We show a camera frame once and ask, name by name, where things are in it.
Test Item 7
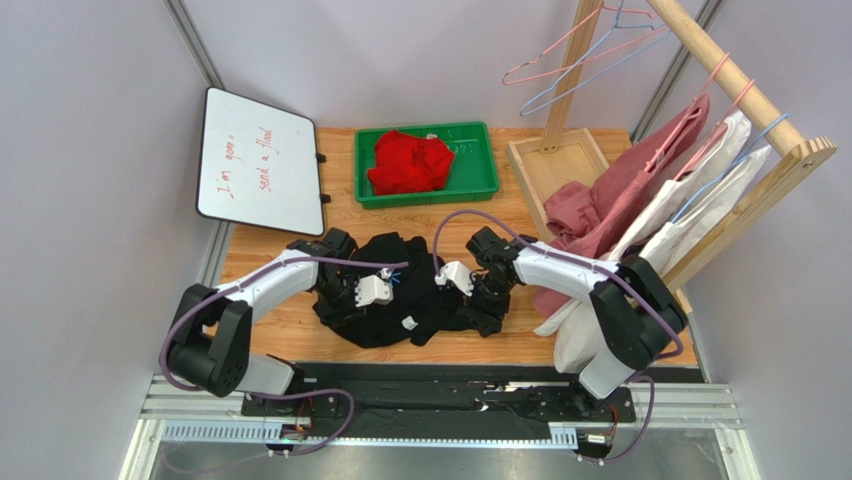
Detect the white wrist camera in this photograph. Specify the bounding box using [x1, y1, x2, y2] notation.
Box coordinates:
[354, 268, 393, 308]
[435, 261, 474, 297]

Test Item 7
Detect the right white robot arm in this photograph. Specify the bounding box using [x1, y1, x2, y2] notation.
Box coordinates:
[435, 227, 687, 400]

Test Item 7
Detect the pink wire hanger empty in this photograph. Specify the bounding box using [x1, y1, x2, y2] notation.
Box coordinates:
[501, 1, 665, 86]

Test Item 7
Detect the hanging pink t shirt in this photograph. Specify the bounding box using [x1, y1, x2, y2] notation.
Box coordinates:
[532, 93, 711, 319]

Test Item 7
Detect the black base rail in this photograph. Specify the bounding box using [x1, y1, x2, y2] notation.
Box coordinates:
[239, 359, 704, 441]

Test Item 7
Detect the aluminium frame rail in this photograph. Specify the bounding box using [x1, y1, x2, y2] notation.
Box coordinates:
[142, 218, 759, 479]

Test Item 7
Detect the black t shirt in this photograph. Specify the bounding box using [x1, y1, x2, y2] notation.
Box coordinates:
[319, 228, 476, 348]

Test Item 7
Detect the green plastic tray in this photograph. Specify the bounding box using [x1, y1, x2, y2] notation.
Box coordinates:
[354, 122, 499, 209]

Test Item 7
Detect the white whiteboard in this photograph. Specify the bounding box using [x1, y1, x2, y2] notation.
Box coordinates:
[195, 87, 325, 236]

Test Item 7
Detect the wooden clothes rack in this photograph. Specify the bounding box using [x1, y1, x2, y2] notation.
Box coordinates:
[508, 1, 837, 289]

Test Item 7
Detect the hanging white t shirt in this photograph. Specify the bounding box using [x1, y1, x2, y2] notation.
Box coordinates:
[537, 145, 772, 373]
[535, 109, 753, 337]

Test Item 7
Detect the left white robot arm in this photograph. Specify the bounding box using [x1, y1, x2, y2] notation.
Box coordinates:
[158, 229, 396, 398]

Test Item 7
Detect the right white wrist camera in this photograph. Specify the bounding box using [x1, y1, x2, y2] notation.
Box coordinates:
[435, 261, 474, 297]

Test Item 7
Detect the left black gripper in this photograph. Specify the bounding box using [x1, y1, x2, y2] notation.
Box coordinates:
[314, 274, 368, 328]

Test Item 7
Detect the blue wire hanger empty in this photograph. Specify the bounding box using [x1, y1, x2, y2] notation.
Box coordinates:
[501, 1, 672, 117]

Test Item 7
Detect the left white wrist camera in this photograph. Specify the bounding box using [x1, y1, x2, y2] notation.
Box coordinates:
[354, 268, 393, 308]

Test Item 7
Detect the red t shirt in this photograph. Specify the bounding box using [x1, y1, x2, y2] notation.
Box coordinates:
[367, 130, 455, 196]

